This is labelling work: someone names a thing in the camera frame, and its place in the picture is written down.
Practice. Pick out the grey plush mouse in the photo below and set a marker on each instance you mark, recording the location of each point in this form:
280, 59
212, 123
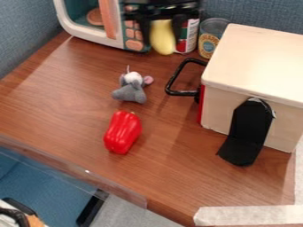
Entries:
130, 90

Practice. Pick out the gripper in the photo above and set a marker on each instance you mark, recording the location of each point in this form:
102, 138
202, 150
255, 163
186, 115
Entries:
165, 10

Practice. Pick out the toy microwave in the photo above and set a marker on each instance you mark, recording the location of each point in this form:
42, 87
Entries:
81, 20

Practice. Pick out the red and white can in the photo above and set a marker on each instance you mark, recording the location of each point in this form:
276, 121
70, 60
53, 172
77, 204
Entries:
192, 35

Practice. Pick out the cabinet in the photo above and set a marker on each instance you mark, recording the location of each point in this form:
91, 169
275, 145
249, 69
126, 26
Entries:
252, 65

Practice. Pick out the red toy pepper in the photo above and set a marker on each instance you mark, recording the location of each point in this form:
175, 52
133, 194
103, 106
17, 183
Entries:
123, 131

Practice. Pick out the teal and yellow can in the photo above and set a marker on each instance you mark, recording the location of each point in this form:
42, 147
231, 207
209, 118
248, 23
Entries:
209, 41

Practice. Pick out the drawer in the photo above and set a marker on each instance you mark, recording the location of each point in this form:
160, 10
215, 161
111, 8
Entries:
177, 75

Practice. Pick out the yellow toy banana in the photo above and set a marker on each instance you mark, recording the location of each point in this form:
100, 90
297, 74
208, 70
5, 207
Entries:
162, 38

